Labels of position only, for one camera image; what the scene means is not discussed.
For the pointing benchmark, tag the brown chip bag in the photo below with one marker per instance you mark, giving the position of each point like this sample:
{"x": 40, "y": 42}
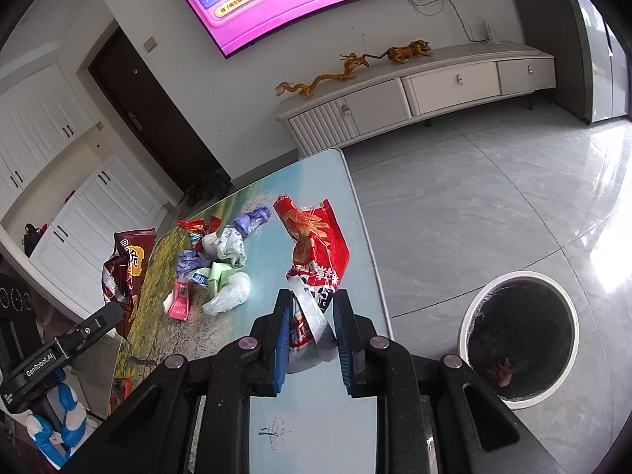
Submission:
{"x": 126, "y": 261}

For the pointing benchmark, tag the white hallway cupboard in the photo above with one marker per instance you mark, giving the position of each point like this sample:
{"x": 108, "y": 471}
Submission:
{"x": 118, "y": 192}

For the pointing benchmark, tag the golden dragon figurine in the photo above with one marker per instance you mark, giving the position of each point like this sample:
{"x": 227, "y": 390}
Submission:
{"x": 321, "y": 81}

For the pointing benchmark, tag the white tissue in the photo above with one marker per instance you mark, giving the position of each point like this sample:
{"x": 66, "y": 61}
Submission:
{"x": 229, "y": 296}

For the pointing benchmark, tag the wall light switch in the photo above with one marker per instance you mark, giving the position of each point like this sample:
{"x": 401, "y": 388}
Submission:
{"x": 150, "y": 44}

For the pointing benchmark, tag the pink red sachet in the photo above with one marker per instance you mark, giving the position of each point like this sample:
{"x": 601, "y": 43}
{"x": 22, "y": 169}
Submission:
{"x": 178, "y": 303}

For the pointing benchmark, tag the flat red wrapper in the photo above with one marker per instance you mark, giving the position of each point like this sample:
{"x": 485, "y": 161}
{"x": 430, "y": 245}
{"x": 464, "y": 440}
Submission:
{"x": 121, "y": 390}

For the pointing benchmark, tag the white power strip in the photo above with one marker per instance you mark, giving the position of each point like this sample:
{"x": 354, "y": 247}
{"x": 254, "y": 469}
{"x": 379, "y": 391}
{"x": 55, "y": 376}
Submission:
{"x": 490, "y": 32}

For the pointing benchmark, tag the dark shoe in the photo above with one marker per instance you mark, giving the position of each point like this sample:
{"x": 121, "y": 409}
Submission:
{"x": 197, "y": 193}
{"x": 218, "y": 182}

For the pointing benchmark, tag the purple crumpled wrapper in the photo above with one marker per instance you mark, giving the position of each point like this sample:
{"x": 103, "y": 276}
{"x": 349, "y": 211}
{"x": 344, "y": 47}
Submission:
{"x": 252, "y": 219}
{"x": 190, "y": 261}

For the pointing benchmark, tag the small red foil wrapper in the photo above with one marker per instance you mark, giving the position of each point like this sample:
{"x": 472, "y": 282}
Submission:
{"x": 195, "y": 228}

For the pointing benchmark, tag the pale green paper wrapper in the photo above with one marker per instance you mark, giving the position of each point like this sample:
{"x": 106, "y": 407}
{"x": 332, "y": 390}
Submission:
{"x": 217, "y": 276}

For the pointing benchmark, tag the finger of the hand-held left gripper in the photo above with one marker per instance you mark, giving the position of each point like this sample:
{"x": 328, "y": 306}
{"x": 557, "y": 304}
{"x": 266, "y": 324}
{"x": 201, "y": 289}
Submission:
{"x": 101, "y": 320}

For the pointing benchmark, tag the white printed crumpled wrapper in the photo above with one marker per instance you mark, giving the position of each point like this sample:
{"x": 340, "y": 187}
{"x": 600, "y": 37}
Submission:
{"x": 227, "y": 244}

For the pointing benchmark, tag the golden tiger figurine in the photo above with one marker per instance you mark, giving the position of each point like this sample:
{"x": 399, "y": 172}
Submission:
{"x": 407, "y": 52}

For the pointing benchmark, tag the black bag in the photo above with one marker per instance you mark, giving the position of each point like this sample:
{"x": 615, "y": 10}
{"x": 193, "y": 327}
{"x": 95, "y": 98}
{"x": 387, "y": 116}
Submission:
{"x": 32, "y": 239}

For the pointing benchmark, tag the grey tall cabinet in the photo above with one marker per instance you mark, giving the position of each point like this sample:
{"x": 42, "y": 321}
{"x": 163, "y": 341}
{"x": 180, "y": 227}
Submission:
{"x": 568, "y": 34}

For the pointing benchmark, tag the large red snack bag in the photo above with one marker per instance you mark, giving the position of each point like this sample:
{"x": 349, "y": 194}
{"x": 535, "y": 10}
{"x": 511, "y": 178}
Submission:
{"x": 316, "y": 252}

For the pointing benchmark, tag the white round bin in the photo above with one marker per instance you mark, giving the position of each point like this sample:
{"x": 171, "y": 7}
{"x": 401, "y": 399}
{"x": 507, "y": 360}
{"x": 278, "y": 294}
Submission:
{"x": 523, "y": 326}

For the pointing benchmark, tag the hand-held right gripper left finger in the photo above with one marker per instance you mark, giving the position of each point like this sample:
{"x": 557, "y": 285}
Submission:
{"x": 279, "y": 340}

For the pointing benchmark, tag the dark brown door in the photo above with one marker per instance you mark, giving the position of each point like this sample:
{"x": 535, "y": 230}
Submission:
{"x": 153, "y": 108}

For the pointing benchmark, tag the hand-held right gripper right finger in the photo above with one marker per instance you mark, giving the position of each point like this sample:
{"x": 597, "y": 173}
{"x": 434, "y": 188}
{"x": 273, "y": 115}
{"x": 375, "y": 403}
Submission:
{"x": 344, "y": 345}

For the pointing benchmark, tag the dark appliance with dials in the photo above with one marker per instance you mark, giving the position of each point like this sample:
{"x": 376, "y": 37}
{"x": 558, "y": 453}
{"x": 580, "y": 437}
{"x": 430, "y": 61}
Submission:
{"x": 15, "y": 306}

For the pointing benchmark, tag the white television cabinet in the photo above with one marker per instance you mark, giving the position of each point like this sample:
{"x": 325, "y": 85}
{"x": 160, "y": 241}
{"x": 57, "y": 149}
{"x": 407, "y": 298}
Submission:
{"x": 444, "y": 86}

